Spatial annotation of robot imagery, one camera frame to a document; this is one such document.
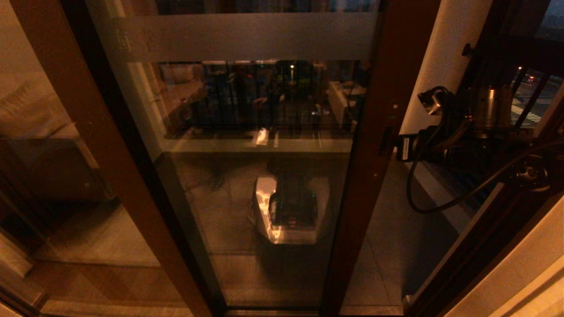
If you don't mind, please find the brown framed sliding glass door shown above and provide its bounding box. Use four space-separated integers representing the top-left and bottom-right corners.
86 0 441 317

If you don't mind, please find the short grey stone window sill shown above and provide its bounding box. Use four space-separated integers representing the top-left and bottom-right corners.
414 158 485 218

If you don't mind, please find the dark brown door jamb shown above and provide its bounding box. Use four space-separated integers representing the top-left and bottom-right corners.
403 176 564 317

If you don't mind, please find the long black metal balcony railing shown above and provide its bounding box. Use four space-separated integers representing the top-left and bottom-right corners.
161 61 366 133

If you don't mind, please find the brown framed fixed glass panel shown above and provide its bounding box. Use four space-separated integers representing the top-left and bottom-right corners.
0 0 225 317

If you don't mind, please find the grey front-loading washing machine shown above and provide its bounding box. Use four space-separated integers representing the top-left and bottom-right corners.
0 136 117 240

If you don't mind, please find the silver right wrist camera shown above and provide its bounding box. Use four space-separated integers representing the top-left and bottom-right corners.
418 87 450 116

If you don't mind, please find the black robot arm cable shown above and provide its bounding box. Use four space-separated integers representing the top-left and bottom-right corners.
406 132 564 215

